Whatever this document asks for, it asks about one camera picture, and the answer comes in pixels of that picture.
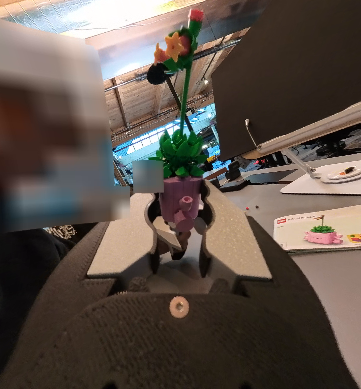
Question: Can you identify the person's black jacket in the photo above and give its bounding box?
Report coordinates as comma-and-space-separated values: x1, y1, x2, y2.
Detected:
0, 224, 88, 389

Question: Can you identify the toy brick instruction booklet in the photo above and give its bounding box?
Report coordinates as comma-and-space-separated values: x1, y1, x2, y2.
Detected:
273, 203, 361, 254

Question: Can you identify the black pole stand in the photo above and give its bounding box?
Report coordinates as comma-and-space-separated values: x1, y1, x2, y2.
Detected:
146, 62, 196, 122

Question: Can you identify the pink toy brick pot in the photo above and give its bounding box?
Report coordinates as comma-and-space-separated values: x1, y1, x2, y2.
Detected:
159, 176, 204, 233

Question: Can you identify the black charger dock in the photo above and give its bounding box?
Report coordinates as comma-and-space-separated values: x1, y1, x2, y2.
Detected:
225, 161, 242, 180

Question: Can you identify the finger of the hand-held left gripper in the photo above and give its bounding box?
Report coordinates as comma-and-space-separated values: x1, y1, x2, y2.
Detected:
155, 216, 184, 253

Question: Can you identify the white book stand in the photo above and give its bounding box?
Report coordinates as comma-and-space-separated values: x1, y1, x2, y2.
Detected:
243, 96, 361, 195

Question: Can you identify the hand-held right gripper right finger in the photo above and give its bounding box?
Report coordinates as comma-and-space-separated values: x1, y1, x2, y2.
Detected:
200, 179, 272, 288

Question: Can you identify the black power bank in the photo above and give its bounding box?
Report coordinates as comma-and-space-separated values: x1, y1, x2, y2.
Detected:
218, 179, 251, 192

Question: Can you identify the person's left hand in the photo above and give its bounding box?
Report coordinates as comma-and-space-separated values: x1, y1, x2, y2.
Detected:
171, 230, 190, 261

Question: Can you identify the green toy brick plant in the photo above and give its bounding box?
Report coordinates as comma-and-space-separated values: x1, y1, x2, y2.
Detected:
148, 9, 210, 180

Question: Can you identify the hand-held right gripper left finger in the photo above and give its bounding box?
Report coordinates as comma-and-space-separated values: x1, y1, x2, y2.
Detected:
87, 193, 161, 278

